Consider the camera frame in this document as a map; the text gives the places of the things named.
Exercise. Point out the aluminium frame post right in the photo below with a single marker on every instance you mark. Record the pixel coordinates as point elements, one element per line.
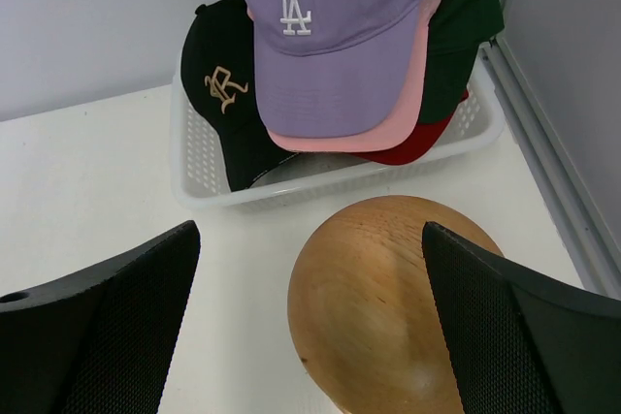
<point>558,67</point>

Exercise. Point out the pink baseball cap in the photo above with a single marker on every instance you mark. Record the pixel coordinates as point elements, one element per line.
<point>402,110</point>

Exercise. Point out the purple LA baseball cap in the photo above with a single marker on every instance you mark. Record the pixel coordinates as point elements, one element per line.
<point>313,58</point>

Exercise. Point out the dark green NY cap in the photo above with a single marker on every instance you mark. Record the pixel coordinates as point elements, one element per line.
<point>456,31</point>

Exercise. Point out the red baseball cap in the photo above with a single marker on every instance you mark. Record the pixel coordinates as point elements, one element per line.
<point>417,144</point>

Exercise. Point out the white plastic basket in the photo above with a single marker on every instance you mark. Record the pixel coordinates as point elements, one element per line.
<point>199,182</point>

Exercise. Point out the black gold-logo baseball cap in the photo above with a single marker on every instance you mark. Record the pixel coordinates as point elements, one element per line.
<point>217,75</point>

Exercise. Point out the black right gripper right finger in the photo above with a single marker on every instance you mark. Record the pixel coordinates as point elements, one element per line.
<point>520,341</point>

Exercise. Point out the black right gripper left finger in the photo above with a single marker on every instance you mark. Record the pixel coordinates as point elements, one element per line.
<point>99,340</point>

